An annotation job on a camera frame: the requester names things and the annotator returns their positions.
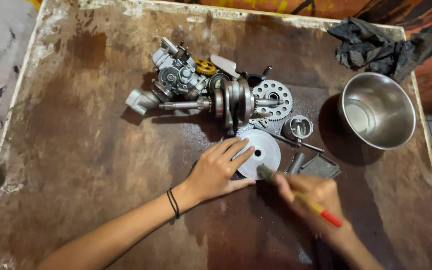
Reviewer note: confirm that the black metal fork part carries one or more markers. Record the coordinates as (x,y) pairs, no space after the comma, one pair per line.
(256,78)

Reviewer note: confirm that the silver engine piston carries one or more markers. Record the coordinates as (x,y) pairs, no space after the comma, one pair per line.
(297,127)

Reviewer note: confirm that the stainless steel bowl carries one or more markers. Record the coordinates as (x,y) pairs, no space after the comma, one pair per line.
(379,112)

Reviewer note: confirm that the grey metal carburetor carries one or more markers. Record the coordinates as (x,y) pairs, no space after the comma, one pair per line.
(176,73)

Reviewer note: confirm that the silver toothed sprocket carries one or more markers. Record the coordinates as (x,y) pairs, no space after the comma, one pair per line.
(276,93)

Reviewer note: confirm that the grey flat metal plate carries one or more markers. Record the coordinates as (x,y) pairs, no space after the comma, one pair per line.
(319,167)

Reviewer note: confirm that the person's right fingers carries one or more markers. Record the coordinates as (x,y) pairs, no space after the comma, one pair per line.
(287,187)

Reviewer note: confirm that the long dark metal rod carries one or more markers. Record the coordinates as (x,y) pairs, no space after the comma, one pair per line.
(306,144)

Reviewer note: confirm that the white round pulley disc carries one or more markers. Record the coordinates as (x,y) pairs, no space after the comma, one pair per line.
(266,153)

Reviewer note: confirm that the grey intake manifold pipe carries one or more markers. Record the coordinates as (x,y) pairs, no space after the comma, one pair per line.
(141,101)

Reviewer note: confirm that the steel crankshaft assembly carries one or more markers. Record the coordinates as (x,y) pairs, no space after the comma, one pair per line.
(234,101)

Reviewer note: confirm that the person's right hand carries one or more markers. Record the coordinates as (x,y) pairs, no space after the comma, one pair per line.
(319,198)

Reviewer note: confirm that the yellow small gear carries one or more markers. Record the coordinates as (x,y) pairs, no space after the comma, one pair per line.
(205,67)

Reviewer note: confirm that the grey flat metal lever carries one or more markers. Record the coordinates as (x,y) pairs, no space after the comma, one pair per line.
(224,64)

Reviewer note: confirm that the person's left hand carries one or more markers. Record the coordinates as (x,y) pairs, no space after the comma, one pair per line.
(210,172)

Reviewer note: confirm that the grey cylindrical pin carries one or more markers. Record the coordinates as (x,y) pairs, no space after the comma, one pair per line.
(296,163)

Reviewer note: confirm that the dark crumpled rag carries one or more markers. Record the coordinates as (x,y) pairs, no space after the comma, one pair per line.
(373,48)

